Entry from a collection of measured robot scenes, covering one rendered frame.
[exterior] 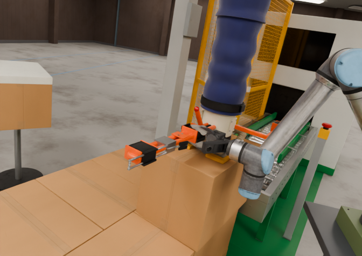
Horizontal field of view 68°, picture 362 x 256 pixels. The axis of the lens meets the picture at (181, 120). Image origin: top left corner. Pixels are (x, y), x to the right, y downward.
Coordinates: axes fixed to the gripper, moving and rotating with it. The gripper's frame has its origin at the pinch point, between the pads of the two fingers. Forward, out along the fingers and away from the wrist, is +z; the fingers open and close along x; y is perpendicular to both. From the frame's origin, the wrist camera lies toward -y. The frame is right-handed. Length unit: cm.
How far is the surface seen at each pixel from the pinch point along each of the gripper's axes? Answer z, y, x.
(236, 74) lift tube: -7.5, 19.7, 28.2
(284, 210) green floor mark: -35, 161, -107
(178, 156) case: 3.8, -0.8, -12.8
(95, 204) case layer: 41, -15, -53
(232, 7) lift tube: 0, 16, 56
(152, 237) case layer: 3, -12, -53
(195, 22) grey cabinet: 93, 140, 54
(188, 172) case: -5.2, -4.3, -15.8
